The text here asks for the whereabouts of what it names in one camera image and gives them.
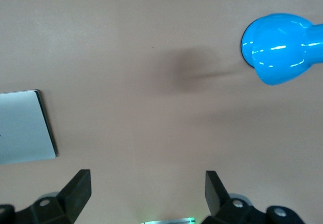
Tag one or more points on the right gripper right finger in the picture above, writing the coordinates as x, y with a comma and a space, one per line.
222, 209

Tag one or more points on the blue desk lamp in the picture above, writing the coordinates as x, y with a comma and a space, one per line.
277, 47

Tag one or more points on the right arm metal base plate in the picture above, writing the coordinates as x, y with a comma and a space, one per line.
166, 221

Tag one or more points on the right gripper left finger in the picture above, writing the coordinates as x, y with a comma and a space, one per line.
70, 198

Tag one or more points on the grey laptop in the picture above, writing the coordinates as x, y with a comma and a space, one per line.
22, 128

